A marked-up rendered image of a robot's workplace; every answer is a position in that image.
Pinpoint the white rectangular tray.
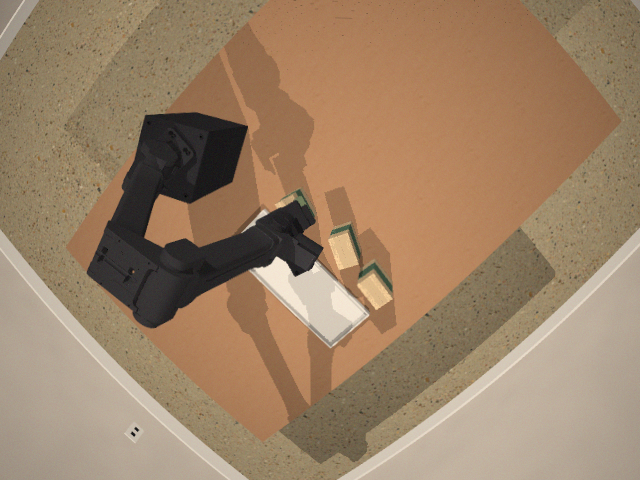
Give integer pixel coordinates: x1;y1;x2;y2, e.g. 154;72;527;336
249;256;370;348

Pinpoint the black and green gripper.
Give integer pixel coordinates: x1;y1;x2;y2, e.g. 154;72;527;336
255;196;316;235

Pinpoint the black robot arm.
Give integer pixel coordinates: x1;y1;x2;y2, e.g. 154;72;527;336
86;127;323;328

